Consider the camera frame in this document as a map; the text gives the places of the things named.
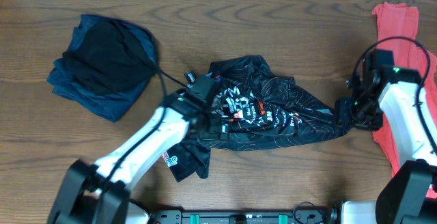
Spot navy blue folded garment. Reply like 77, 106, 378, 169
47, 14, 158, 122

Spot red folded garment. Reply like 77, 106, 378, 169
372, 2, 436, 176

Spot black folded garment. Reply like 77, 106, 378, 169
62, 19, 156, 95

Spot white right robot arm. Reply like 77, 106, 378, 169
335, 49, 436, 224

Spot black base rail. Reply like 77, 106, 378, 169
148, 201, 340, 224

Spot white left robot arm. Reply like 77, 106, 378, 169
47, 91, 216, 223

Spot black printed cycling jersey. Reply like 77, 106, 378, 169
163, 55, 350, 182

